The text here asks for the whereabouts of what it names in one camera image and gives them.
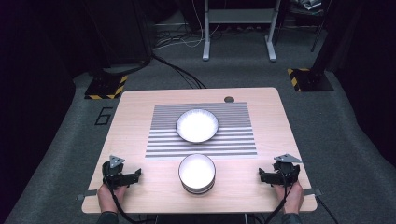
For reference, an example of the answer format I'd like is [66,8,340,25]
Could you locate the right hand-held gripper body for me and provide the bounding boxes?
[272,153,304,188]

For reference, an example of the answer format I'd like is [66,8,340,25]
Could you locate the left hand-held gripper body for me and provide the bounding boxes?
[102,154,129,190]

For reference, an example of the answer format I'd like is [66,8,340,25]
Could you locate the white bowl brown rim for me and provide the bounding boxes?
[183,188,214,196]
[180,182,216,194]
[177,153,217,191]

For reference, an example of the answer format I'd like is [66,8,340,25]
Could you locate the white plate dark rim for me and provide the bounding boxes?
[175,108,219,145]

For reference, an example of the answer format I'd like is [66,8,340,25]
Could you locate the person's left hand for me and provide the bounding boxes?
[96,182,128,215]

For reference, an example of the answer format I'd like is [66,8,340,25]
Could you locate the person's right hand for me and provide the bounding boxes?
[273,180,304,216]

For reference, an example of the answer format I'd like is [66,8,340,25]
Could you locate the grey striped placemat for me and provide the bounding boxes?
[145,102,259,159]

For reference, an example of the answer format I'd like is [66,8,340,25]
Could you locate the black hazard striped stand base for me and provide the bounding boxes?
[84,72,129,101]
[286,67,335,93]

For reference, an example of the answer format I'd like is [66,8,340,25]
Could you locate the black curtain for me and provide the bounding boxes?
[81,0,154,70]

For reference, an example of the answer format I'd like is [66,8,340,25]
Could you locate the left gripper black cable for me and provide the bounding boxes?
[104,174,157,224]

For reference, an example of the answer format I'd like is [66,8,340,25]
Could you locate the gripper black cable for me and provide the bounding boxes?
[104,174,157,224]
[262,164,293,224]

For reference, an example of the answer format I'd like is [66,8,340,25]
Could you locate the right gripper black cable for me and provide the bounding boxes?
[262,164,293,224]

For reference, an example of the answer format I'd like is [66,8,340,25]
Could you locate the grey table edge bracket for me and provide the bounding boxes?
[76,189,98,202]
[303,188,323,197]

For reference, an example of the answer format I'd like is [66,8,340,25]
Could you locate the black cable at bracket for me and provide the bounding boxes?
[315,195,340,224]

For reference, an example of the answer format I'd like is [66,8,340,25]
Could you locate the black floor cable bundle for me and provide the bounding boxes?
[102,53,207,91]

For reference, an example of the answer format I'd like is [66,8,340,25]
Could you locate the black stand post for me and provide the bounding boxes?
[311,0,347,78]

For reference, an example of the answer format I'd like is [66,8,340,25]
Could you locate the white floor cables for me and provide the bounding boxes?
[153,0,222,51]

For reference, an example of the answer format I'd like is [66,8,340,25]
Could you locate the white desk frame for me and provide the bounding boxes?
[202,0,282,63]

